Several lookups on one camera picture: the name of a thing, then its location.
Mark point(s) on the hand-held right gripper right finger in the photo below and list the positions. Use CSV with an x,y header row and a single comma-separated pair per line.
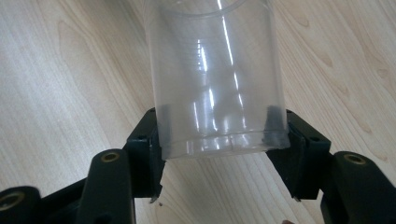
x,y
306,161

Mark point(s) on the single clear plastic cup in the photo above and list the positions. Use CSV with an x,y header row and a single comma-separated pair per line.
x,y
214,77

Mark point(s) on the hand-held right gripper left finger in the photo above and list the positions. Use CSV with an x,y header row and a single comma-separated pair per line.
x,y
144,161

